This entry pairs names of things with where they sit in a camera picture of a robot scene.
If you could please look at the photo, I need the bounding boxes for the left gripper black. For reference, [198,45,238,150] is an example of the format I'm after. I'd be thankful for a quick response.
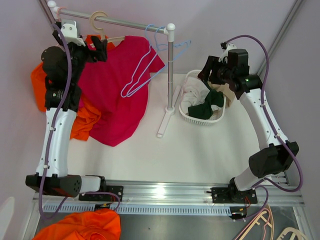
[52,31,106,84]

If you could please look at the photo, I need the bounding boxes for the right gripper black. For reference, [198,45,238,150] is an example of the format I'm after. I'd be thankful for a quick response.
[197,56,234,86]

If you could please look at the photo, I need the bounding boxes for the green and white t shirt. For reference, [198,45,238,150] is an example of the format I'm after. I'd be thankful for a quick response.
[180,76,225,120]

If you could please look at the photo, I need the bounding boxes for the beige wooden hanger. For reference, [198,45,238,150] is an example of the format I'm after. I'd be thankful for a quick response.
[89,10,126,43]

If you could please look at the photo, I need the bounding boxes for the beige t shirt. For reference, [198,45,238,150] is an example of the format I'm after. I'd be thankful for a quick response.
[207,81,236,108]

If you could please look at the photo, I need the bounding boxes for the light blue wire hanger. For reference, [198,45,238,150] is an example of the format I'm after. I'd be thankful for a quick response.
[120,24,158,98]
[153,23,192,63]

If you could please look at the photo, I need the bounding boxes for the magenta t shirt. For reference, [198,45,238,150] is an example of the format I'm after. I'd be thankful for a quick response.
[78,36,165,147]

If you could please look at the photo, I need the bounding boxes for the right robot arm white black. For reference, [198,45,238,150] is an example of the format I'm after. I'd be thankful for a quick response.
[198,48,299,204]

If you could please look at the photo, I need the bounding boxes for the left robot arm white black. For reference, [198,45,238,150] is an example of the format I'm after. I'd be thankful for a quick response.
[25,36,108,201]

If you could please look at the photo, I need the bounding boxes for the orange t shirt on hanger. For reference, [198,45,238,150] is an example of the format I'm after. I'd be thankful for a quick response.
[30,34,117,142]

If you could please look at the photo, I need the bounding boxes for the pink hanger on floor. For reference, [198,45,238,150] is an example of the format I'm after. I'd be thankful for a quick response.
[233,204,275,240]

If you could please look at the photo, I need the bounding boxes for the beige hanger on floor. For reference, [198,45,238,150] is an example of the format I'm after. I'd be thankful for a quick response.
[277,227,309,240]

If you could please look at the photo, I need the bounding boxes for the metal clothes rack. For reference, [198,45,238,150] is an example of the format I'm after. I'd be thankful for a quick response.
[47,0,181,138]

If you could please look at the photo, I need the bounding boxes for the white perforated plastic basket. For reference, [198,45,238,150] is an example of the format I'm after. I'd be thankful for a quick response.
[178,69,227,126]

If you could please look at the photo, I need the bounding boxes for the orange cloth pile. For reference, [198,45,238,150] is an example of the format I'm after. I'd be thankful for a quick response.
[34,209,122,240]

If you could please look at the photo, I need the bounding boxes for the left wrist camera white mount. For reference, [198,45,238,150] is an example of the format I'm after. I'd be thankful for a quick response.
[54,19,86,46]

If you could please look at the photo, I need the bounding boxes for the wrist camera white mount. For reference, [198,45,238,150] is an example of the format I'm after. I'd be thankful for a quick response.
[218,42,237,64]
[54,19,86,46]

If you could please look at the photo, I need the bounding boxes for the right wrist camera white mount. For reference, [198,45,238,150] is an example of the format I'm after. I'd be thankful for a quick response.
[218,42,237,64]

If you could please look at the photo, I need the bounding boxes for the pink wire hanger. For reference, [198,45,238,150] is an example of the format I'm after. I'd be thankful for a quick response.
[56,7,66,22]

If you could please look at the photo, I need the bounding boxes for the aluminium rail frame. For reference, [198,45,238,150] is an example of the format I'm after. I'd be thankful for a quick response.
[32,181,306,207]

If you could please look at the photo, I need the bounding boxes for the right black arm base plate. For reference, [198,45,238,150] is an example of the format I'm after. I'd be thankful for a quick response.
[206,187,258,204]

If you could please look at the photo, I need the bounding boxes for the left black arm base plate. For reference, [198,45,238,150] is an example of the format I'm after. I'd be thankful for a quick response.
[78,185,124,202]

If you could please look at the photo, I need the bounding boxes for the slotted grey cable duct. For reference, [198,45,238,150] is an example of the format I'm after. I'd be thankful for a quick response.
[42,203,245,216]

